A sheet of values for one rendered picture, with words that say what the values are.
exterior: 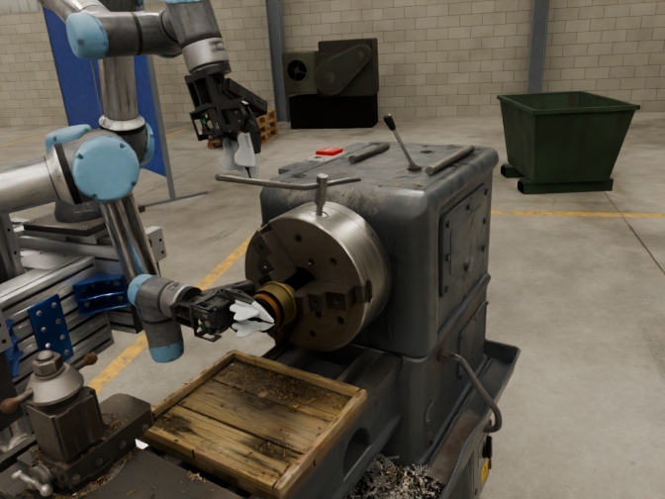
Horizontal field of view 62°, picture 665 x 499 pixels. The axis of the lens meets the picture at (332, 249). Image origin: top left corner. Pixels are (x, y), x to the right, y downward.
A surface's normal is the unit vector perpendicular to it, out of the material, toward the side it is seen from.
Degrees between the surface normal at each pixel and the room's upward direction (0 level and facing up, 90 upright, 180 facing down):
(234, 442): 0
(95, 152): 89
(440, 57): 90
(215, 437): 0
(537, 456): 0
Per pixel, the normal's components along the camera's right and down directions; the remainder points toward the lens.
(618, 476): -0.06, -0.93
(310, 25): -0.24, 0.37
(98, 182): 0.55, 0.26
